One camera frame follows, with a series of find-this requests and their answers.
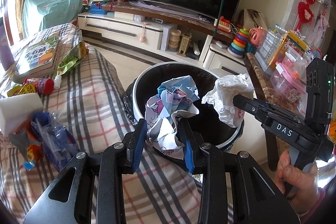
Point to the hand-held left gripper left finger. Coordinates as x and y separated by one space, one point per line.
137 145

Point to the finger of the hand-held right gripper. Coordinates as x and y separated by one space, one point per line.
249 106

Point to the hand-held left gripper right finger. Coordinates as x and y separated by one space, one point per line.
189 161

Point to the white plastic bag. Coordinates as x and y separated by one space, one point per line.
228 90

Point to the printed paper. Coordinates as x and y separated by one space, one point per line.
170 103

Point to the black trash can white rim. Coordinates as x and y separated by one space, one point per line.
143 87

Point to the blue plastic packaging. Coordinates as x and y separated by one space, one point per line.
55 140

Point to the white foam block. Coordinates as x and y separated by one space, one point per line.
18 111

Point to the person's right hand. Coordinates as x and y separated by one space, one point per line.
302 187

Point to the brown marble side table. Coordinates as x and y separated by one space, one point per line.
260 77

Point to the pink lid plastic box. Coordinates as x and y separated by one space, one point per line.
287 82

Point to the yellow packet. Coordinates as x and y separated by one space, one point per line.
287 47

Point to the plaid blanket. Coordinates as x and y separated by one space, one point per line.
99 98

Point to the clear plastic organizer box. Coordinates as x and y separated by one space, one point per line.
269 48

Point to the pink hanging garment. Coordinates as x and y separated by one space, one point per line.
320 26

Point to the pink plastic toy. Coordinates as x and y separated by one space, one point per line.
257 36

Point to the red toy telephone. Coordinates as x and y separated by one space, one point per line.
225 24

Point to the beige bag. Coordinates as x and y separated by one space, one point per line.
252 18

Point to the wooden abacus toy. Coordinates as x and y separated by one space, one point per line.
184 44

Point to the stack of round containers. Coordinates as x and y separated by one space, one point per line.
175 39

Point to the small white bottle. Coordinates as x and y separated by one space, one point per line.
57 81

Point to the white box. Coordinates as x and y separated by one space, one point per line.
166 36

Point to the green snack wrapper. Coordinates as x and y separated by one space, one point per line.
68 62

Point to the pink hanging toy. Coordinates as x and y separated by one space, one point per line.
143 36

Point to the white television cabinet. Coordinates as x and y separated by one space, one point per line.
118 27

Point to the black set-top box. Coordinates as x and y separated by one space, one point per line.
158 20

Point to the yellow snack wrapper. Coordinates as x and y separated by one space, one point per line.
26 88

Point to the children's picture book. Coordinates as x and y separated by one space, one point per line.
36 56

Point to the blue toy cash register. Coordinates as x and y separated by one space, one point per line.
98 8

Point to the teal cloth covered furniture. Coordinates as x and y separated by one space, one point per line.
50 6

